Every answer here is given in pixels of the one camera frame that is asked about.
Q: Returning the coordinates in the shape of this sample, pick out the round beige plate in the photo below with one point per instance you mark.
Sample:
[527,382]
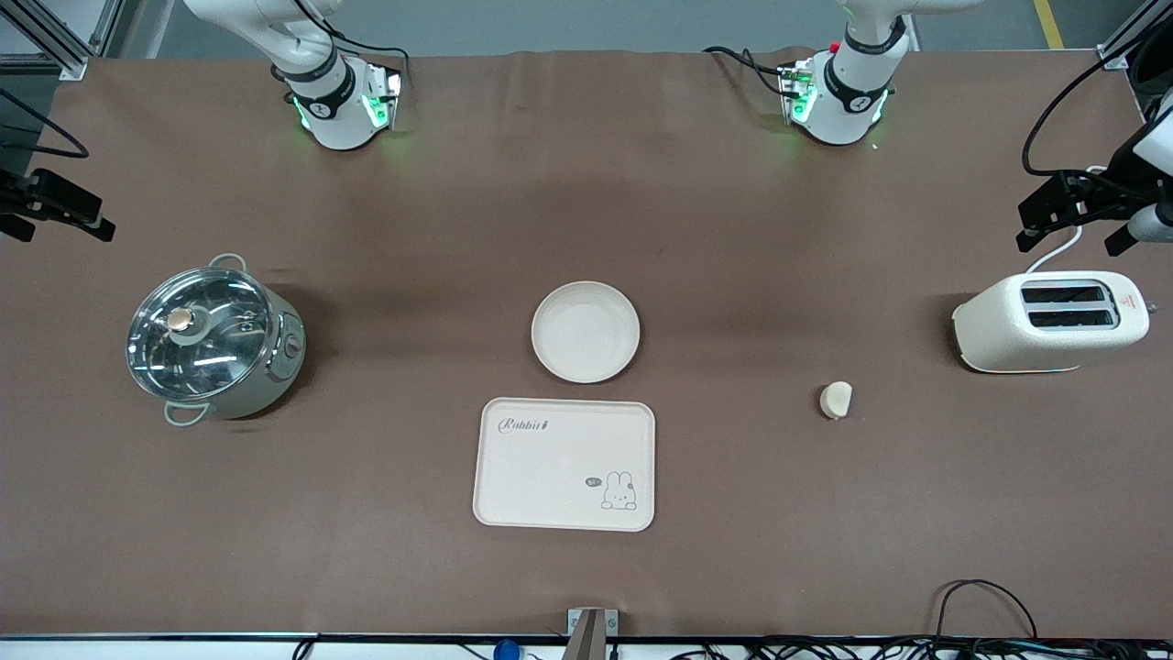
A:
[586,335]

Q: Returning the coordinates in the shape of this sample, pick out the blue round object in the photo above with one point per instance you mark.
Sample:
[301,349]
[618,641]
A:
[506,651]

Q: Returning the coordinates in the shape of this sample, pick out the aluminium frame profile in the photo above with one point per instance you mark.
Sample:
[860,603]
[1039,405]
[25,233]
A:
[55,41]
[1123,41]

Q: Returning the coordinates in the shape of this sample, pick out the light green electric pot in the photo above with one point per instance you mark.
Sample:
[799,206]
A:
[275,376]

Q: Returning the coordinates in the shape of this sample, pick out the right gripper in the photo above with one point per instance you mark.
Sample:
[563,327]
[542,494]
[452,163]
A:
[20,198]

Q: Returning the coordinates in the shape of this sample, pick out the beige rabbit print tray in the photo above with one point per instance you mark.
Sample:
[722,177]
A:
[550,477]

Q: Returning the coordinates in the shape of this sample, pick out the cream two-slot toaster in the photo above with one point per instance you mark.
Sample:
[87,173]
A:
[999,330]

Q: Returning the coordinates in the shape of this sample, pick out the pale steamed bun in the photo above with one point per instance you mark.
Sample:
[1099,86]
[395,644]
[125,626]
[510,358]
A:
[836,401]

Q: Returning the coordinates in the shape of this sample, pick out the aluminium camera mount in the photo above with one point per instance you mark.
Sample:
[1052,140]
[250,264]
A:
[591,632]

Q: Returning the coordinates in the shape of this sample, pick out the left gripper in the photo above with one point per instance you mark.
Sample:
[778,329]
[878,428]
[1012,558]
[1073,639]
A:
[1102,194]

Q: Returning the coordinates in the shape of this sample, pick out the glass pot lid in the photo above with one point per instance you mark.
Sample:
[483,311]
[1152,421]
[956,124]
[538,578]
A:
[220,357]

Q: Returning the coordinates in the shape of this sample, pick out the brown table mat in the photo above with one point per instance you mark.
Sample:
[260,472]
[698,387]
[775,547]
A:
[367,550]

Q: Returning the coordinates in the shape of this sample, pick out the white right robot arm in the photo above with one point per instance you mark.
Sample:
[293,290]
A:
[334,110]

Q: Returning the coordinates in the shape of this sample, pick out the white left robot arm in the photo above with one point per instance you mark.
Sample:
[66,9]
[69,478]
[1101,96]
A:
[838,101]

